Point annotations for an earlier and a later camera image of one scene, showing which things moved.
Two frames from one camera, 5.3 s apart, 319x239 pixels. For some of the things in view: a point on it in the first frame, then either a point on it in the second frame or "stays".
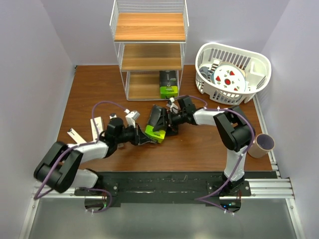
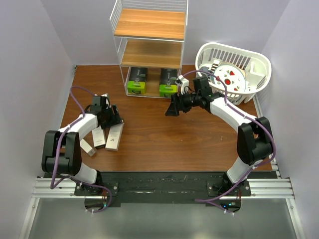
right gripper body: x=175 y=119 → x=187 y=101
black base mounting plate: x=167 y=186 stays
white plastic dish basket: x=256 y=66 stays
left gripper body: x=130 y=135 → x=110 y=119
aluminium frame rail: x=272 y=188 stays
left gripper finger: x=140 y=135 → x=114 y=109
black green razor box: x=158 y=136 → x=136 y=84
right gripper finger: x=161 y=125 → x=173 y=109
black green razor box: x=168 y=84 stays
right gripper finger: x=164 y=114 → x=175 y=98
